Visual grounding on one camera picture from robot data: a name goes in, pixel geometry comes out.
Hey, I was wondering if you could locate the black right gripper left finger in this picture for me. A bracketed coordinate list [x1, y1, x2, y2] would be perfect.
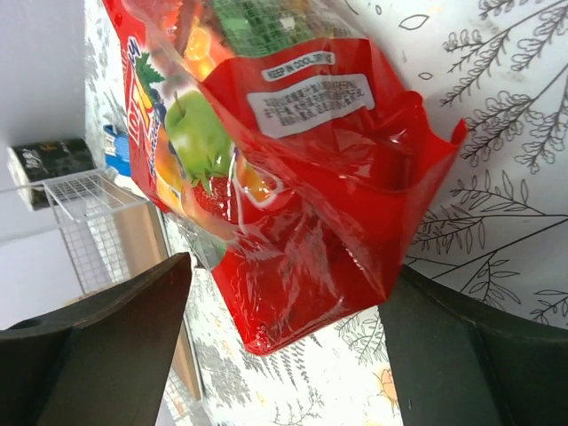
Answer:
[1, 253, 192, 425]

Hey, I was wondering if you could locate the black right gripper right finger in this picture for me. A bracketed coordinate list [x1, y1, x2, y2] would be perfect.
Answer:
[379, 267, 567, 425]

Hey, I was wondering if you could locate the red fruit candy bag corner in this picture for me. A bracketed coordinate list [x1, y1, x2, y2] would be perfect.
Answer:
[105, 1, 467, 356]

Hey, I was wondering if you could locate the blue candy wrapper near shelf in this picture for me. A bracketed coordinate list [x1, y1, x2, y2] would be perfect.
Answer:
[103, 124, 131, 178]

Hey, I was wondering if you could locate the metal tin can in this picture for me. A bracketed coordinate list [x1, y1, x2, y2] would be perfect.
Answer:
[7, 138, 96, 186]

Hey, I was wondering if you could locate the white wire wooden shelf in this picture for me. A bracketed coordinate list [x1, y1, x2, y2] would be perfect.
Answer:
[1, 170, 202, 418]

